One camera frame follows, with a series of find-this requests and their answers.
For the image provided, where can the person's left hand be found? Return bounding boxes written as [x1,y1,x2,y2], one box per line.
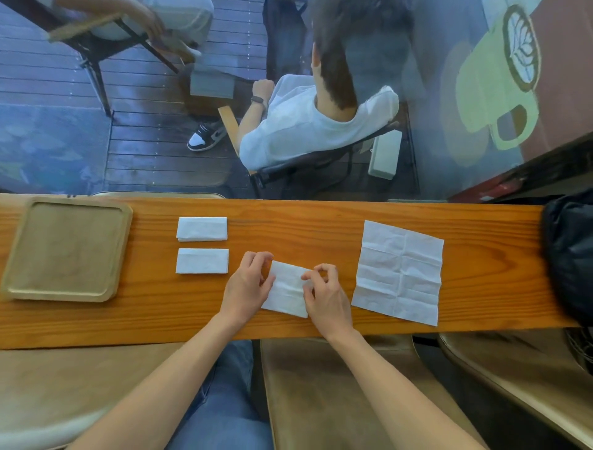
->
[219,251,277,329]

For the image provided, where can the square wooden tray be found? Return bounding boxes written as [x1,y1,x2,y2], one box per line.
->
[0,197,133,303]

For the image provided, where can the unfolded creased white napkin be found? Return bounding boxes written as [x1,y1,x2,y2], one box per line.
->
[351,220,444,327]

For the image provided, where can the half-folded white paper napkin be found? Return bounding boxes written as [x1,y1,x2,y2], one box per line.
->
[261,261,314,319]

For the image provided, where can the small outdoor side table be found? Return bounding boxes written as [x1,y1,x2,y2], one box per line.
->
[180,62,260,117]

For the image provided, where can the tan cushioned stool seat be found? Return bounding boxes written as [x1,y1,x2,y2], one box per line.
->
[0,342,218,450]
[259,334,488,450]
[438,328,593,449]

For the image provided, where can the white rectangular block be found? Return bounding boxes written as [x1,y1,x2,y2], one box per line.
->
[368,130,403,180]

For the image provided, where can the red bar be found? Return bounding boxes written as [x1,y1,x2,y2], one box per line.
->
[448,177,525,204]

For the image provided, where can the person's blue jeans leg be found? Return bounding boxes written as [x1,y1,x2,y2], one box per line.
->
[166,340,275,450]

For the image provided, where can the green coffee mug window sticker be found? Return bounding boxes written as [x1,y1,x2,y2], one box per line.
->
[455,4,543,151]

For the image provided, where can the black bag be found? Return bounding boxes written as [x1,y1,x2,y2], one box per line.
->
[542,188,593,328]

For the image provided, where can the folded white paper napkin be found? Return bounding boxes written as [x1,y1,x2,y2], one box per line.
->
[175,248,229,274]
[176,216,229,243]

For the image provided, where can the person's right forearm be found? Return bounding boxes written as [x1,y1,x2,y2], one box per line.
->
[327,327,489,450]

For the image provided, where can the person's left forearm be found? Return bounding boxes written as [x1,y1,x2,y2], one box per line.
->
[69,314,245,450]

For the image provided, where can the person's right hand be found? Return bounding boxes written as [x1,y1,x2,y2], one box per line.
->
[301,263,355,343]

